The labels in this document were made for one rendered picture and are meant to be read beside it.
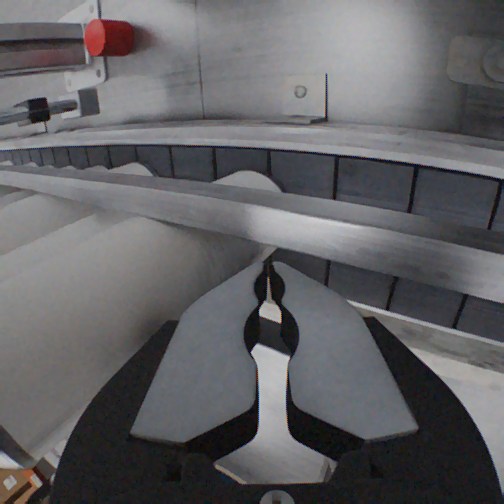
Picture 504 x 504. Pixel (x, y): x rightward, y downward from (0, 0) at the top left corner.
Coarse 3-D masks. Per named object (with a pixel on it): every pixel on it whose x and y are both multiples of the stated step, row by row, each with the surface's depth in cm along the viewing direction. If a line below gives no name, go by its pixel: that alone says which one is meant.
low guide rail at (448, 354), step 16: (272, 304) 16; (384, 320) 14; (400, 320) 14; (400, 336) 13; (416, 336) 13; (432, 336) 13; (448, 336) 13; (464, 336) 13; (416, 352) 13; (432, 352) 12; (448, 352) 12; (464, 352) 12; (480, 352) 12; (496, 352) 12; (432, 368) 12; (448, 368) 12; (464, 368) 12; (480, 368) 11; (496, 368) 11; (480, 384) 11; (496, 384) 11
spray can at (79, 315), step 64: (64, 256) 9; (128, 256) 9; (192, 256) 11; (256, 256) 14; (0, 320) 6; (64, 320) 7; (128, 320) 8; (0, 384) 6; (64, 384) 7; (0, 448) 5
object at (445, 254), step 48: (48, 192) 15; (96, 192) 12; (144, 192) 10; (192, 192) 9; (240, 192) 9; (288, 240) 8; (336, 240) 7; (384, 240) 7; (432, 240) 6; (480, 240) 6; (480, 288) 6
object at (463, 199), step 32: (0, 160) 40; (32, 160) 33; (64, 160) 28; (96, 160) 25; (128, 160) 23; (160, 160) 21; (192, 160) 19; (224, 160) 18; (256, 160) 17; (288, 160) 16; (320, 160) 15; (352, 160) 14; (384, 160) 16; (288, 192) 17; (320, 192) 16; (352, 192) 15; (384, 192) 14; (416, 192) 13; (448, 192) 12; (480, 192) 11; (480, 224) 12; (288, 256) 19; (352, 288) 17; (384, 288) 16; (416, 288) 15; (448, 320) 15; (480, 320) 14
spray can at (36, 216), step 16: (0, 208) 14; (16, 208) 14; (32, 208) 15; (48, 208) 15; (64, 208) 16; (80, 208) 17; (96, 208) 17; (0, 224) 13; (16, 224) 14; (32, 224) 14; (48, 224) 15; (64, 224) 16; (0, 240) 13; (16, 240) 13; (32, 240) 14
